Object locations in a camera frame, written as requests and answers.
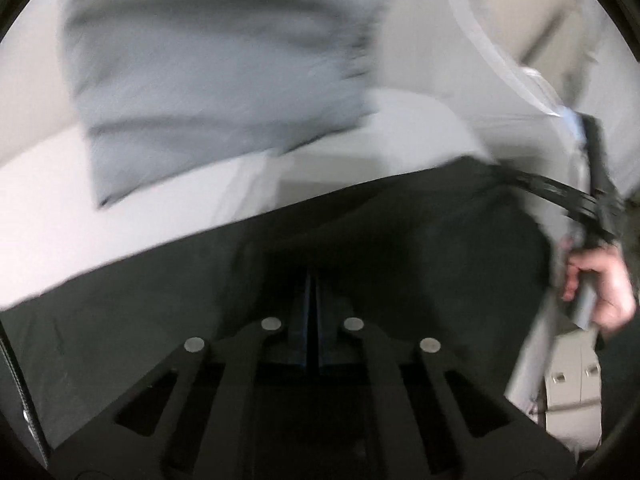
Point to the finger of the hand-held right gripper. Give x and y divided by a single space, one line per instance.
550 190

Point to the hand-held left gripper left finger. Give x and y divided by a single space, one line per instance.
300 332

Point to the black pants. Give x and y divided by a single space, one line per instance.
150 285

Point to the person's right hand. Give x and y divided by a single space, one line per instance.
615 290

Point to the beige cabinet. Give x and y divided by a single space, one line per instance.
570 390

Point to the light grey sofa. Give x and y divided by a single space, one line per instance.
50 210

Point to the folded grey pants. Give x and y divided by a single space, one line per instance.
200 85

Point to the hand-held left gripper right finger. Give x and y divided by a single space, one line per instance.
327 332

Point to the person's right forearm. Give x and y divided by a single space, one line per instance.
617 385

